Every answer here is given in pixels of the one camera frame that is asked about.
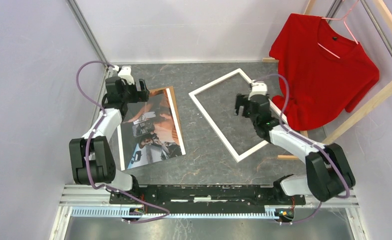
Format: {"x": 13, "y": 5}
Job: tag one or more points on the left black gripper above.
{"x": 142, "y": 96}

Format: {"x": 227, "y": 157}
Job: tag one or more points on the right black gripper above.
{"x": 240, "y": 100}

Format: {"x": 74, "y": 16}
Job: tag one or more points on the brown cardboard backing board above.
{"x": 168, "y": 128}

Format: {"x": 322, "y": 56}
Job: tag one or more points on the colour photo print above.
{"x": 147, "y": 159}

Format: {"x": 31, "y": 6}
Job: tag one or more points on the white wooden picture frame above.
{"x": 237, "y": 157}

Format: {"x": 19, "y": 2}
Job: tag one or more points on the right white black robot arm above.
{"x": 328, "y": 173}

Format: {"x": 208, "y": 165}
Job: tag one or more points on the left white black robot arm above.
{"x": 92, "y": 161}

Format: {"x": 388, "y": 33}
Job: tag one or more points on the red t-shirt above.
{"x": 323, "y": 72}

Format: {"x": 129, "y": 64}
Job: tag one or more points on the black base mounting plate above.
{"x": 206, "y": 199}

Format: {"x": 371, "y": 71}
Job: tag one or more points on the wooden clothes rack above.
{"x": 386, "y": 91}

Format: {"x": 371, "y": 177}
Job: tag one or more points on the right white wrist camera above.
{"x": 257, "y": 88}

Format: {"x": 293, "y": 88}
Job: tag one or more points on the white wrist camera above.
{"x": 124, "y": 72}
{"x": 257, "y": 88}

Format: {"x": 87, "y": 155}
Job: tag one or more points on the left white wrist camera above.
{"x": 124, "y": 72}

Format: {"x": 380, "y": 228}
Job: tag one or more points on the aluminium rail frame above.
{"x": 84, "y": 201}

